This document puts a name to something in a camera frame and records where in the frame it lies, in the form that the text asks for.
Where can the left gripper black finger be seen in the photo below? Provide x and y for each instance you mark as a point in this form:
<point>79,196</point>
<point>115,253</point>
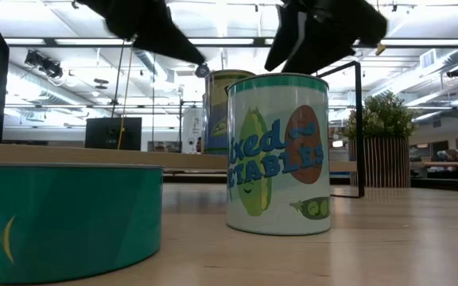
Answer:
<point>173,45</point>

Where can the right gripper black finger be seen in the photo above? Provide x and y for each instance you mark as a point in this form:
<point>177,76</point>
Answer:
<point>286,35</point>
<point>320,51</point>

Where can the peas can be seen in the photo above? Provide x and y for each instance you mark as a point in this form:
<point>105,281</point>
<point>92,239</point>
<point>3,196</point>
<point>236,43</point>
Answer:
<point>215,111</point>

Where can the round black ceiling lamp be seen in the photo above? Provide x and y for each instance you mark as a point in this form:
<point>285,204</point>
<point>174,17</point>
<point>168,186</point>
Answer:
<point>202,72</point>

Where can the yellow hanging tag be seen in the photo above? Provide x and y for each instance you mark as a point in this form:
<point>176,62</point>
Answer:
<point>380,49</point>

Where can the black studio spotlight cluster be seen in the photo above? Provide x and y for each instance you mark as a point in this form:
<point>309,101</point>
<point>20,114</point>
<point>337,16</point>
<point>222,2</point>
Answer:
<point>50,69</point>

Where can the mixed vegetables can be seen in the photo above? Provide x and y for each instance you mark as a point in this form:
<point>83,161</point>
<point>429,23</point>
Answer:
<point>276,159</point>

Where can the black hanging spotlight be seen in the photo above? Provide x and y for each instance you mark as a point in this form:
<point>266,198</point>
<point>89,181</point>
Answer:
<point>456,72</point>

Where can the potted green plant ribbed pot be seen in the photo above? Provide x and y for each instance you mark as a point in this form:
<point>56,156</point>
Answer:
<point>384,159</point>

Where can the light wooden background table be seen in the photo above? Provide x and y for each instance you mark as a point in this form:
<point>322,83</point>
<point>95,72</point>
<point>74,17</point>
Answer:
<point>451,163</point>

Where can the flat teal tuna can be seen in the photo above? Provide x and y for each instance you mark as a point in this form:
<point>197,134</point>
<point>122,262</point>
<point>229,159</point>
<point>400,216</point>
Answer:
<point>74,222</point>

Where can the black overhead light rail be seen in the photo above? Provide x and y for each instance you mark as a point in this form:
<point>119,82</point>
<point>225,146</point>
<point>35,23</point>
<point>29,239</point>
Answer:
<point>258,41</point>

